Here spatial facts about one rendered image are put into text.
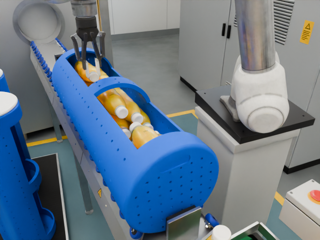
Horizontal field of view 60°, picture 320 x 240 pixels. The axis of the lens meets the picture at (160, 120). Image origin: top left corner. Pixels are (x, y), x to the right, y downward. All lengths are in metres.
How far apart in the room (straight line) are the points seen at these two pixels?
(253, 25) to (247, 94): 0.20
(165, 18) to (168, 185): 5.63
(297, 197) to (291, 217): 0.06
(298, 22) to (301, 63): 0.28
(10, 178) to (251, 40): 1.19
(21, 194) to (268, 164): 1.18
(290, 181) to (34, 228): 1.92
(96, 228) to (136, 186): 1.44
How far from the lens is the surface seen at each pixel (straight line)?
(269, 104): 0.87
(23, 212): 1.65
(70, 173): 2.52
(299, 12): 2.22
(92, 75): 1.17
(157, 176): 0.66
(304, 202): 0.78
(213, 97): 1.27
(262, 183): 1.36
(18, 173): 1.49
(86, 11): 1.08
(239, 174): 1.22
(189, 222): 0.77
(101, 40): 1.14
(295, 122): 1.23
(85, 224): 2.11
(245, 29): 0.84
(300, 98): 2.26
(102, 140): 0.79
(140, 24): 6.03
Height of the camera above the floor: 1.62
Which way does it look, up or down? 32 degrees down
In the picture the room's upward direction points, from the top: straight up
